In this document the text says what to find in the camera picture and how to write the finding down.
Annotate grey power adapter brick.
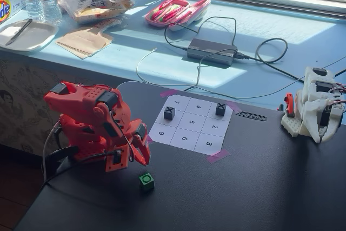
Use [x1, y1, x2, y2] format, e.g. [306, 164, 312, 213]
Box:
[186, 38, 239, 67]

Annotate printed paper packet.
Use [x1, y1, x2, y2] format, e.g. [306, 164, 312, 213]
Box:
[93, 17, 124, 30]

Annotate black adapter power cord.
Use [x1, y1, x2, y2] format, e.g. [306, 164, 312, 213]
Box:
[237, 38, 307, 83]

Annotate green cube with circle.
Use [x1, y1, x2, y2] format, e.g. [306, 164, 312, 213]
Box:
[138, 172, 155, 193]

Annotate black toothed strip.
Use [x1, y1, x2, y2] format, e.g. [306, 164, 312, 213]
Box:
[235, 110, 268, 122]

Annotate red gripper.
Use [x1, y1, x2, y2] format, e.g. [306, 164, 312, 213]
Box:
[126, 118, 152, 167]

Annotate pink pencil case lid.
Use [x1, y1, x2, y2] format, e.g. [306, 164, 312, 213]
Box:
[169, 0, 212, 32]

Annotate white disposable plate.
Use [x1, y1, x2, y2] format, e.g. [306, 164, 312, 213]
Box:
[0, 19, 59, 53]

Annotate thin dark servo wire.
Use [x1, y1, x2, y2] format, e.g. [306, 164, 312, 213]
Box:
[108, 100, 136, 163]

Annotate pink pencil case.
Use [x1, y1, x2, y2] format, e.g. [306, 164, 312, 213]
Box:
[145, 0, 191, 29]

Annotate red mounted wrist camera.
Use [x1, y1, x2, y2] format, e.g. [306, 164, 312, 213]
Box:
[104, 146, 129, 173]

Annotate white numbered grid paper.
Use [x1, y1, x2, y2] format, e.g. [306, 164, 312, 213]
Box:
[148, 94, 234, 155]

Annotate brown paper napkins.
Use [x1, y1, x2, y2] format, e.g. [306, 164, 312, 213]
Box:
[55, 27, 114, 61]

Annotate black plastic knife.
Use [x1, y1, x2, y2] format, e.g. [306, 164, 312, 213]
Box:
[4, 18, 34, 47]

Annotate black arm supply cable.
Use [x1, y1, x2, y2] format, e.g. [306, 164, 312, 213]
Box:
[43, 148, 121, 187]

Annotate black cube with X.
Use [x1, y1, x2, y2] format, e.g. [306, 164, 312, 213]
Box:
[163, 105, 176, 121]
[215, 102, 227, 116]

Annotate black table clamp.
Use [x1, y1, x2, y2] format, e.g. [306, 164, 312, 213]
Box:
[46, 146, 79, 174]

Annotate white charging cable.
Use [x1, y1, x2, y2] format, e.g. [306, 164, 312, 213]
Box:
[136, 48, 202, 89]

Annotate small red black device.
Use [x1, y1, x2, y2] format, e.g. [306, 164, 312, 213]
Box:
[283, 93, 295, 118]

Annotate pink pen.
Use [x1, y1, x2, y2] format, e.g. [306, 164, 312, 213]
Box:
[159, 0, 182, 10]

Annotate Tide detergent box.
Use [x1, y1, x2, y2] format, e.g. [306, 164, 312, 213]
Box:
[0, 0, 28, 25]

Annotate white arm supply cable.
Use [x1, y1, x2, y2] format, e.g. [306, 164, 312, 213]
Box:
[41, 121, 61, 186]

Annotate black looped adapter cable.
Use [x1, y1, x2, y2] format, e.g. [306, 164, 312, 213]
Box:
[164, 16, 238, 52]

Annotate thin black long cable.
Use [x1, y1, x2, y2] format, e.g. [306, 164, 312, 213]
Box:
[183, 56, 346, 100]

